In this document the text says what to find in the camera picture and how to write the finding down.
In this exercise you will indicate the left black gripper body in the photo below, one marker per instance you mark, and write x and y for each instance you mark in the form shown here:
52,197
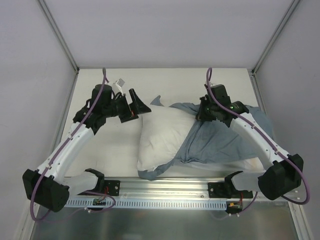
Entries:
127,109

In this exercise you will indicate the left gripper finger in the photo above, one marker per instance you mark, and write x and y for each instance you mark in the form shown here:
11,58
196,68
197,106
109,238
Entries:
137,107
126,118

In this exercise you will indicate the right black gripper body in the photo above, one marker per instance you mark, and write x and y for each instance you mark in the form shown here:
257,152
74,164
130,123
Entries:
203,110

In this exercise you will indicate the blue beige striped pillowcase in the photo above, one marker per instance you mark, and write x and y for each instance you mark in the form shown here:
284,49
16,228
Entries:
209,145

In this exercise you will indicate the white pillow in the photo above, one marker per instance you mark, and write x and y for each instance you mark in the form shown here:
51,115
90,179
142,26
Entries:
163,132

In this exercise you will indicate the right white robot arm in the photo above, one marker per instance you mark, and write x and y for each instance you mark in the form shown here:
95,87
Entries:
282,172

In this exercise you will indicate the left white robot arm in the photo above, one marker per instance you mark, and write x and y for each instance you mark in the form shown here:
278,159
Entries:
84,127

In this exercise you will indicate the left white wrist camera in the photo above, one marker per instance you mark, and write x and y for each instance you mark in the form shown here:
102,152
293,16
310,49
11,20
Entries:
117,86

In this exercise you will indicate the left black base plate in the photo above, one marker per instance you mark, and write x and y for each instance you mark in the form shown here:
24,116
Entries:
111,187

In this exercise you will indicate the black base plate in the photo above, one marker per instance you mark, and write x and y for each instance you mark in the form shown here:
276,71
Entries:
227,191
111,187

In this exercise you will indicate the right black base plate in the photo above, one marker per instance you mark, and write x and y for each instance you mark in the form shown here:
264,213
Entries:
227,191

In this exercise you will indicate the aluminium mounting rail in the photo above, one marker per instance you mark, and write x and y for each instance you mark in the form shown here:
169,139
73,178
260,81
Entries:
162,186

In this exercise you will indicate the left aluminium frame post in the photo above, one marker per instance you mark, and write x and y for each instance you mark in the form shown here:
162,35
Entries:
58,34

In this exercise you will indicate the aluminium frame post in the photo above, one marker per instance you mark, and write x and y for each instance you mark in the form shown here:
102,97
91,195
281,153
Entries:
58,34
276,34

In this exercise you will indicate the slotted white cable duct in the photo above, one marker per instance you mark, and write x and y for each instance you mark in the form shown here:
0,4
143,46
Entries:
167,204

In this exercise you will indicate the right aluminium frame post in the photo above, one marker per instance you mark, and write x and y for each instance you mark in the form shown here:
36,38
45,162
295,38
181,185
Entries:
276,34

